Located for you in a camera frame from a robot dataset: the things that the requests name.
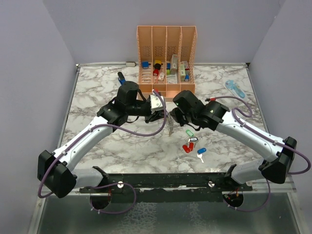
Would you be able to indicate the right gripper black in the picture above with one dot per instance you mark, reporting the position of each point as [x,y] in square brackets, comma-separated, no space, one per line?
[176,113]

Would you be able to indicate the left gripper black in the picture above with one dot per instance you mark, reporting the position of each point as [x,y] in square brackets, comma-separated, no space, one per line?
[156,115]

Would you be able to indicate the metal key holder red handle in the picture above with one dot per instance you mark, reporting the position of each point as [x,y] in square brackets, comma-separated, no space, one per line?
[170,124]

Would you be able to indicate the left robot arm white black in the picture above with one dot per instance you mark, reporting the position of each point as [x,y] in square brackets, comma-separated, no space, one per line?
[57,170]

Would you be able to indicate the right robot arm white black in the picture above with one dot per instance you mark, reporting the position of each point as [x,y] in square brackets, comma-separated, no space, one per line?
[277,153]

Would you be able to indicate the green key tag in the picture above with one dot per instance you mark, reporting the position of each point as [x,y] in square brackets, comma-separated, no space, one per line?
[189,133]

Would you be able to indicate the red key tag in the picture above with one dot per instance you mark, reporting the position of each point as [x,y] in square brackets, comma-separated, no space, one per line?
[188,147]

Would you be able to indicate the blue key tag with key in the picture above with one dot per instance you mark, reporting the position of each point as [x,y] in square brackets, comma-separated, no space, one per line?
[200,153]

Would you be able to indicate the tall grey box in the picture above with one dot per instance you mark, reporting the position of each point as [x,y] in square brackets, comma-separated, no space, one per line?
[174,64]

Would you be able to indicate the black red stamp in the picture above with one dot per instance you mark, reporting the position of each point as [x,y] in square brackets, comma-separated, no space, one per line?
[157,68]

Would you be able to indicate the blue black stapler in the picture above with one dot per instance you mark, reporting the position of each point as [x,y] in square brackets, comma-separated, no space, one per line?
[121,78]

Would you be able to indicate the white red box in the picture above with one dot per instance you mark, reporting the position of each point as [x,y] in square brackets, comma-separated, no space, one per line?
[184,70]

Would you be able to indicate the blue cube in organizer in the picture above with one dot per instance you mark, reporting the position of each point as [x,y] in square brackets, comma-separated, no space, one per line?
[145,64]

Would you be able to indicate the peach desk organizer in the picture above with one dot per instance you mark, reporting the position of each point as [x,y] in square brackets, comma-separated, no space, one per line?
[160,43]

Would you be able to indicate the packaged blue toothbrush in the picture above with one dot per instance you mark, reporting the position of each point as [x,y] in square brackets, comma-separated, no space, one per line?
[234,88]

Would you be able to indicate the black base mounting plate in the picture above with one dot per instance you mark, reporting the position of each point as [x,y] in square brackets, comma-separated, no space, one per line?
[172,187]

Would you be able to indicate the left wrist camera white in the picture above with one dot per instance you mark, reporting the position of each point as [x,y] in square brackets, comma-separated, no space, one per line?
[156,103]

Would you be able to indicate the white plug on rail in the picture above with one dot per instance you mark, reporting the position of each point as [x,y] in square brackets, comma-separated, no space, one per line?
[130,64]

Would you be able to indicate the aluminium frame rail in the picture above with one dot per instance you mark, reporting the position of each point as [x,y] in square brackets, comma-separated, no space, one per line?
[280,186]

